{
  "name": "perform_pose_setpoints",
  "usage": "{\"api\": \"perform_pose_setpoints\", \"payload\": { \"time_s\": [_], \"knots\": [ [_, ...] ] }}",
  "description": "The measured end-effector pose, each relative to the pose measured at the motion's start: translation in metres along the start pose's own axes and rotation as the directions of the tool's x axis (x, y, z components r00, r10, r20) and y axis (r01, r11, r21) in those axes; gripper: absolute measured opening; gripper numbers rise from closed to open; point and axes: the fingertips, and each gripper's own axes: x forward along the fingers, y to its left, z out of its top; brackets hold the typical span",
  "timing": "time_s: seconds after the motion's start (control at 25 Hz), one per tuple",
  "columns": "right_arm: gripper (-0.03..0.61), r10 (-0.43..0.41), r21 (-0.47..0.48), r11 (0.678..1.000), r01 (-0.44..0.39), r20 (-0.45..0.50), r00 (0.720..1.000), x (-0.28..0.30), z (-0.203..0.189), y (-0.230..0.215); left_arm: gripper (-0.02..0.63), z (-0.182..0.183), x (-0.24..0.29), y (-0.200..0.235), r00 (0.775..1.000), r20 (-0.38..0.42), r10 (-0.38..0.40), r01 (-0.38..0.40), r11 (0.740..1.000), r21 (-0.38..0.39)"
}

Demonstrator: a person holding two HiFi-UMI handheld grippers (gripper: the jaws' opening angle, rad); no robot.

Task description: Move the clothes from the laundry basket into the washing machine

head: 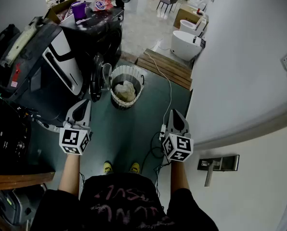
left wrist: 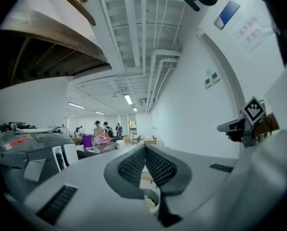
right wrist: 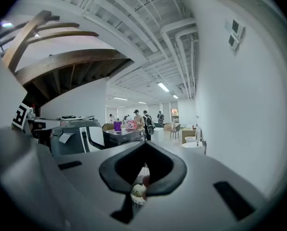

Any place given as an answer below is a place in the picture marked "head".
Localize black chair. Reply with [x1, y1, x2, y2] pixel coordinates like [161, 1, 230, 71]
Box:
[156, 0, 182, 13]

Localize white pedestal cabinet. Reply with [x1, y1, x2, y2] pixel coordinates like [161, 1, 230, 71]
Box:
[124, 0, 149, 14]

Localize beige clothes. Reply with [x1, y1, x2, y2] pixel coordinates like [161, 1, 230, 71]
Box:
[114, 80, 136, 103]

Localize black washing machine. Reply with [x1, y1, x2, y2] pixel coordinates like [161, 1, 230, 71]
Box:
[59, 7, 124, 86]

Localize person's black printed shirt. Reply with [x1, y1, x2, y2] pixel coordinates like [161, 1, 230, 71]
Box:
[30, 172, 219, 231]

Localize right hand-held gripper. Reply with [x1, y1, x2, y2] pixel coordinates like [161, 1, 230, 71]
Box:
[162, 109, 194, 162]

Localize person's right forearm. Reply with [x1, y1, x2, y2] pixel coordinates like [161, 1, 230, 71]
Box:
[170, 160, 191, 194]

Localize brown cardboard box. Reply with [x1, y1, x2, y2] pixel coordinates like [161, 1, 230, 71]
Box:
[173, 8, 204, 30]

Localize white toilet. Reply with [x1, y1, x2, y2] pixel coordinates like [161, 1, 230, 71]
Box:
[179, 14, 208, 37]

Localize white cable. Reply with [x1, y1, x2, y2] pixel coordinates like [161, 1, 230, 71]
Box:
[143, 51, 173, 127]

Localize white woven laundry basket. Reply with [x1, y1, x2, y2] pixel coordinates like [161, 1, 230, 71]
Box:
[110, 65, 145, 110]

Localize wooden slat platform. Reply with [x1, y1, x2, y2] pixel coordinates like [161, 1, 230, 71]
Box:
[135, 48, 194, 90]

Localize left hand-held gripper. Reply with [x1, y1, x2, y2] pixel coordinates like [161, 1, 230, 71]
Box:
[59, 99, 92, 155]

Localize person's yellow shoe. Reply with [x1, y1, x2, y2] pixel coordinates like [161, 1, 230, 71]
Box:
[103, 162, 114, 175]
[129, 162, 141, 175]

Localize person's left yellow shoe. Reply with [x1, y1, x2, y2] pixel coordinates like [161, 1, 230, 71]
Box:
[103, 162, 114, 175]

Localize open cardboard box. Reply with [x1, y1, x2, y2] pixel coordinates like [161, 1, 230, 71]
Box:
[44, 0, 78, 25]

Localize person's left forearm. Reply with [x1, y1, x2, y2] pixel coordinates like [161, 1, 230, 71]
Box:
[58, 153, 81, 197]

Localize pink detergent bag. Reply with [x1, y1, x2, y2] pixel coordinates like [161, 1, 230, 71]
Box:
[89, 0, 114, 12]

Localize wooden table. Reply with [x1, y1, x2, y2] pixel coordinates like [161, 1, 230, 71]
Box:
[0, 171, 55, 191]

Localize person's right yellow shoe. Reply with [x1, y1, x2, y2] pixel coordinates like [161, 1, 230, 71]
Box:
[129, 162, 141, 175]

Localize purple detergent jug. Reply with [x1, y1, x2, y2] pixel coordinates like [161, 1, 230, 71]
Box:
[70, 0, 87, 23]

